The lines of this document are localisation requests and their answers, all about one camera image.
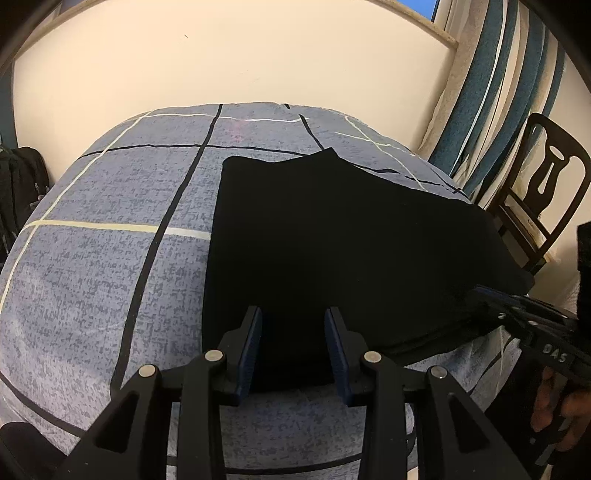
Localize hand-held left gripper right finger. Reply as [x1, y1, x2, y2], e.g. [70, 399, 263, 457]
[324, 307, 533, 480]

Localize person's right hand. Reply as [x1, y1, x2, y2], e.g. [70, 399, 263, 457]
[530, 367, 591, 452]

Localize black pants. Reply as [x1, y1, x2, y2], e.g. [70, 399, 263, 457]
[202, 148, 537, 394]

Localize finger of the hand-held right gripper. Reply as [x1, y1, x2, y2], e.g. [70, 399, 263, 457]
[475, 285, 580, 324]
[482, 302, 543, 344]

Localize blue striped curtain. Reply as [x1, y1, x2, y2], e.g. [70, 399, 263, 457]
[427, 0, 567, 200]
[0, 60, 18, 149]

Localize black backpack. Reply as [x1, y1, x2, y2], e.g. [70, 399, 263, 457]
[0, 145, 51, 260]

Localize beige window sill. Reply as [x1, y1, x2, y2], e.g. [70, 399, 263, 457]
[365, 0, 460, 49]

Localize blue checked bed cover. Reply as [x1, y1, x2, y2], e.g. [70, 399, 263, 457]
[0, 102, 532, 480]

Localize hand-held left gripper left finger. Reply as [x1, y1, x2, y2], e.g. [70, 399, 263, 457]
[53, 305, 264, 480]

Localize window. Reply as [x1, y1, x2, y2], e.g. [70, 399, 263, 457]
[402, 0, 439, 23]

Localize dark wooden chair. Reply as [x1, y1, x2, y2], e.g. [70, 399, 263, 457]
[475, 112, 591, 278]

